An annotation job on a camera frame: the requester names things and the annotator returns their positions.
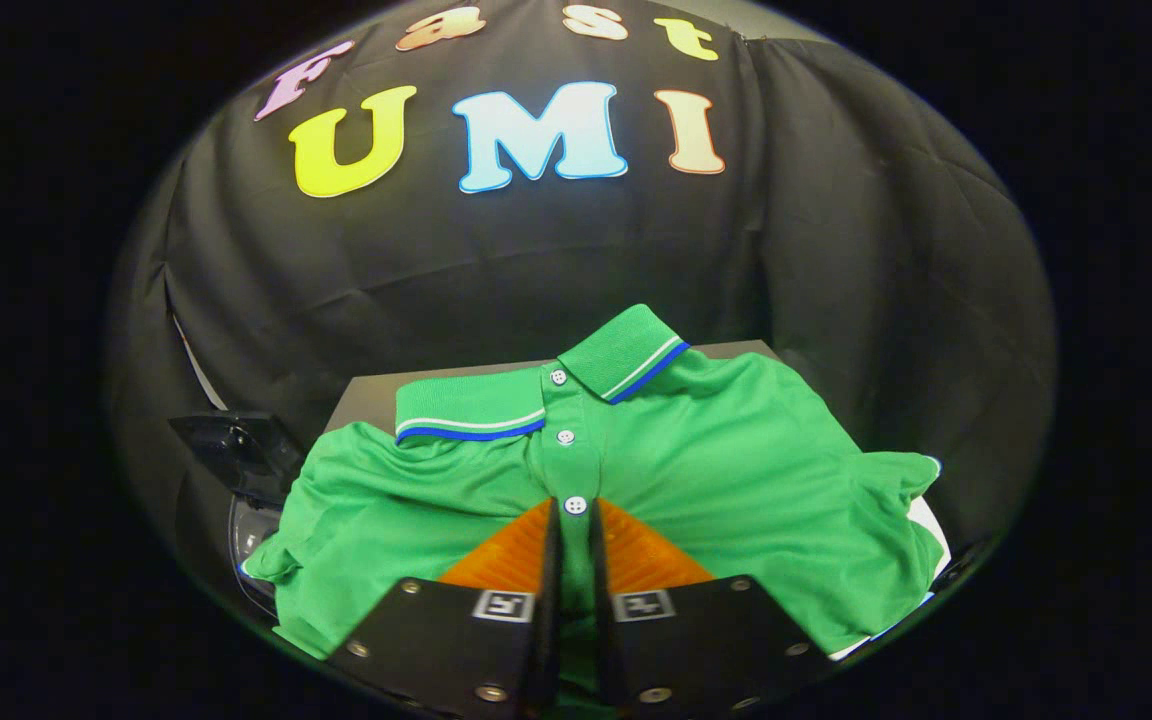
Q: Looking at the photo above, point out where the green polo shirt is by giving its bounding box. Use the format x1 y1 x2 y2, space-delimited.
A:
241 303 945 663

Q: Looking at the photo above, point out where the grey washing machine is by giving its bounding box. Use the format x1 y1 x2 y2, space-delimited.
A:
226 490 287 616

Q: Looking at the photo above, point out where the black backdrop cloth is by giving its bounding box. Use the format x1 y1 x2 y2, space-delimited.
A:
106 0 1057 601

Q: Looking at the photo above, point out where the beige cabinet with black frame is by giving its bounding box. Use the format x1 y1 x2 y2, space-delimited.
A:
324 340 783 433

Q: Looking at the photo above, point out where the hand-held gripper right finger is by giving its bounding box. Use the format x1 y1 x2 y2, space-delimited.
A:
586 496 834 719

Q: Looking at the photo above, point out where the white box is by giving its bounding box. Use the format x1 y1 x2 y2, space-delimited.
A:
829 495 953 663

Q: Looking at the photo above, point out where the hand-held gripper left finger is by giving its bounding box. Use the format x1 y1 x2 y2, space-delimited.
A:
324 496 564 720

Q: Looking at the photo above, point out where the dark washing machine lid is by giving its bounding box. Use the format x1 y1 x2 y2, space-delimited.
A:
168 410 305 501

